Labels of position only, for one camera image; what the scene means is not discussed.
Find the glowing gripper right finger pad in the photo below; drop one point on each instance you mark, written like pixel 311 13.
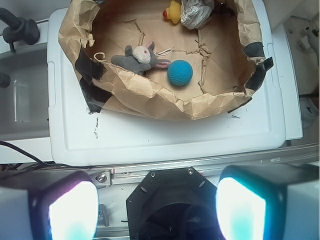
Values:
pixel 269 202

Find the glowing gripper left finger pad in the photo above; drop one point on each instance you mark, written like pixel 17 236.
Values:
pixel 48 205

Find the white plastic bin lid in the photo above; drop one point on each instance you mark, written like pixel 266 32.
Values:
pixel 81 138

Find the clear plastic container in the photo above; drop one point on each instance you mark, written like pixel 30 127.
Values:
pixel 24 94

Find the blue textured ball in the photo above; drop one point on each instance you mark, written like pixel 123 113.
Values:
pixel 180 73

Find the grey plush mouse toy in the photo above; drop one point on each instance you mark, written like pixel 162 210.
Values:
pixel 139 59

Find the brown paper bag tray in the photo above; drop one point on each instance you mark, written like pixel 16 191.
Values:
pixel 226 54

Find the black clamp knob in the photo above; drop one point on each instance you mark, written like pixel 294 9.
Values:
pixel 18 29

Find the crumpled white paper ball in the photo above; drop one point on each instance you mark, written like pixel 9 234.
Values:
pixel 195 13

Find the yellow rubber duck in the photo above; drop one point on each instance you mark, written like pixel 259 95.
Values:
pixel 173 12

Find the black octagonal mount plate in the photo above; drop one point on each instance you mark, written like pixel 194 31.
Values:
pixel 173 204

